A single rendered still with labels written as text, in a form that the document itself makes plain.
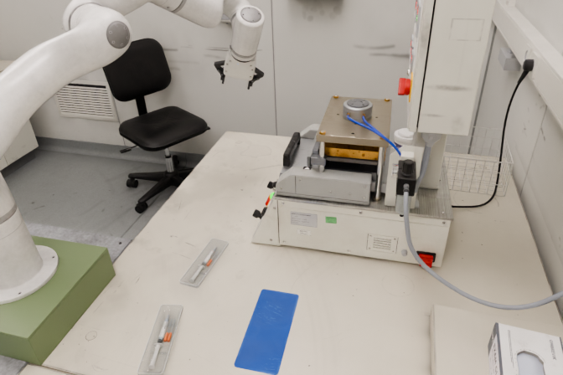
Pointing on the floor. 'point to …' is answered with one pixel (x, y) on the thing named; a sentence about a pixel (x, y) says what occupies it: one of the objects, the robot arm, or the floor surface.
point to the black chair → (133, 58)
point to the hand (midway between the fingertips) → (236, 81)
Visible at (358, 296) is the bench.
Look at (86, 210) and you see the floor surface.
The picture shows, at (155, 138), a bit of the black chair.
